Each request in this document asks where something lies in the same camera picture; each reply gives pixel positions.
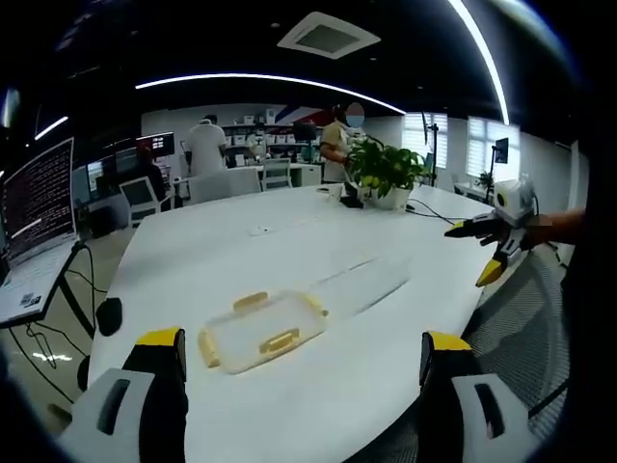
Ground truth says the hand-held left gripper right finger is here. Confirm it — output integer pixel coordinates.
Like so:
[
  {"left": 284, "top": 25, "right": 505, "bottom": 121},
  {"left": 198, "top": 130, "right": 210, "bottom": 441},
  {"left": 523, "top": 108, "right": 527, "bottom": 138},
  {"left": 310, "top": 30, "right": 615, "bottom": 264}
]
[{"left": 416, "top": 330, "right": 547, "bottom": 463}]

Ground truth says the black cable on table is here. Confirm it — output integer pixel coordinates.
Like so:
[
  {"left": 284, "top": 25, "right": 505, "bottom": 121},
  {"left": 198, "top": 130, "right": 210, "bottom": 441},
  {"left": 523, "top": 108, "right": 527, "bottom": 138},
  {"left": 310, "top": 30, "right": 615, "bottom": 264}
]
[{"left": 403, "top": 197, "right": 467, "bottom": 227}]

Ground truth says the clear lid with yellow clasps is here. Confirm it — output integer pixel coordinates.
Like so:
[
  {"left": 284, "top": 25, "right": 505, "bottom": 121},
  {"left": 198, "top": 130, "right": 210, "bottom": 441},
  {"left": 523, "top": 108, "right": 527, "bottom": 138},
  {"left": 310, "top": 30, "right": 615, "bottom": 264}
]
[{"left": 197, "top": 288, "right": 332, "bottom": 377}]

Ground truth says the black tripod with screen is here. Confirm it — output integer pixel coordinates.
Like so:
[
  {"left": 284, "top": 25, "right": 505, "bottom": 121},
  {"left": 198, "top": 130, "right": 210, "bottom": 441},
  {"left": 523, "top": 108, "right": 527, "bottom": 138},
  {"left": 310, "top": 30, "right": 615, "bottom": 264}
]
[{"left": 490, "top": 136, "right": 511, "bottom": 190}]

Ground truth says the short ceiling light strip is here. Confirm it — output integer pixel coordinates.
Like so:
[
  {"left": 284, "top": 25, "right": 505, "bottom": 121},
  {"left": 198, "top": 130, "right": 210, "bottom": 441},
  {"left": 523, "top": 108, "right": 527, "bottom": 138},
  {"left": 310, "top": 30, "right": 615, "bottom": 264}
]
[{"left": 34, "top": 115, "right": 70, "bottom": 142}]

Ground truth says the dark computer monitor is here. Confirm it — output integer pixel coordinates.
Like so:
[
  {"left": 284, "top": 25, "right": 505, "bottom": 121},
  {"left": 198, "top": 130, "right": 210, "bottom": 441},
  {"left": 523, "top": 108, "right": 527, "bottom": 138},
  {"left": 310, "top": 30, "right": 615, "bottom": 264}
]
[{"left": 135, "top": 130, "right": 175, "bottom": 158}]

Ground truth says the black laptop cable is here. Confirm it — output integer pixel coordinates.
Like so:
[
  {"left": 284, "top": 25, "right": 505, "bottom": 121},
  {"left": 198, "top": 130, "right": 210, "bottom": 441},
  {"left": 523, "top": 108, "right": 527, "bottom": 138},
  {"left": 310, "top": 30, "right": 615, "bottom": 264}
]
[{"left": 67, "top": 240, "right": 110, "bottom": 295}]

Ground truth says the grey mesh office chair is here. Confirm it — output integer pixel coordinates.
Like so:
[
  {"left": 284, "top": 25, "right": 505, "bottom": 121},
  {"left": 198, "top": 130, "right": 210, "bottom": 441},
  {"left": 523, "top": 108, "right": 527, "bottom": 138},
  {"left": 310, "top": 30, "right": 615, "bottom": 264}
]
[{"left": 346, "top": 249, "right": 576, "bottom": 463}]

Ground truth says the small black device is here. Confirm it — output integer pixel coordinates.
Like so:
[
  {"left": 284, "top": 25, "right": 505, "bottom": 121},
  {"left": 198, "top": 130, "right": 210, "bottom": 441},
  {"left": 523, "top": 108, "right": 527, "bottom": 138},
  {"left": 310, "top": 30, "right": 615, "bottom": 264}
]
[{"left": 338, "top": 182, "right": 365, "bottom": 210}]

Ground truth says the black round object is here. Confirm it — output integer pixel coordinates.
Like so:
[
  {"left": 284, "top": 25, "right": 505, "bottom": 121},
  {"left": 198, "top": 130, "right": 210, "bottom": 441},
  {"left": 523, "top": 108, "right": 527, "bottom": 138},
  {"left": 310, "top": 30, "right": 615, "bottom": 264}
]
[{"left": 94, "top": 296, "right": 124, "bottom": 338}]

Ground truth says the open silver laptop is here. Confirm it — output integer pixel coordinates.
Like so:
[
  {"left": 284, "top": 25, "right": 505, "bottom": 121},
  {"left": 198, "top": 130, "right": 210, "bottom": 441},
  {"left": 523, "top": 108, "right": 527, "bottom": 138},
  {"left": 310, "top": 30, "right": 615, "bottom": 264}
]
[{"left": 0, "top": 136, "right": 81, "bottom": 325}]

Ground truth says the ceiling air vent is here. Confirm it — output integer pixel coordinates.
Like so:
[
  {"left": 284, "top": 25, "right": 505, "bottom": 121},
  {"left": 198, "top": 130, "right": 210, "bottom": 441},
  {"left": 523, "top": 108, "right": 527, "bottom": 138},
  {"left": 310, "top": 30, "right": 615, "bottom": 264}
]
[{"left": 276, "top": 11, "right": 383, "bottom": 61}]

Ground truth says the green potted plant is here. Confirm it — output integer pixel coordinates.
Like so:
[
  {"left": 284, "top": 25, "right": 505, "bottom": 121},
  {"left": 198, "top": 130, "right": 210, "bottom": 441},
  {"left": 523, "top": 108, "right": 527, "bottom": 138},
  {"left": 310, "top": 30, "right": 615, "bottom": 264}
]
[{"left": 345, "top": 136, "right": 431, "bottom": 211}]

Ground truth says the long ceiling light strip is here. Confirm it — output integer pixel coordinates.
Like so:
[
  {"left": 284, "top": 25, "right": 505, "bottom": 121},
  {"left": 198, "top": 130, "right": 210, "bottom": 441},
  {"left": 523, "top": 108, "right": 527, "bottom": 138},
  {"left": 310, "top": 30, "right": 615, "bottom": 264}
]
[
  {"left": 134, "top": 72, "right": 407, "bottom": 117},
  {"left": 444, "top": 0, "right": 512, "bottom": 124}
]

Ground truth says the clear plastic container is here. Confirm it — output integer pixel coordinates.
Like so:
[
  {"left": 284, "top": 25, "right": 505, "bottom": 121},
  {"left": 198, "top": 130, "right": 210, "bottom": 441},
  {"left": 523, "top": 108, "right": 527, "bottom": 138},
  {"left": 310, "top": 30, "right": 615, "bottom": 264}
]
[{"left": 308, "top": 257, "right": 414, "bottom": 320}]

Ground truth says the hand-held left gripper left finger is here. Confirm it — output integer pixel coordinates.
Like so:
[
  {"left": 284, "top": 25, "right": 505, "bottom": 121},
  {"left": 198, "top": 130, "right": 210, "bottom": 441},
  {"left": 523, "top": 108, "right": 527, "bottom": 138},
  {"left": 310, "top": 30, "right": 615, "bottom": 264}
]
[{"left": 56, "top": 327, "right": 190, "bottom": 463}]

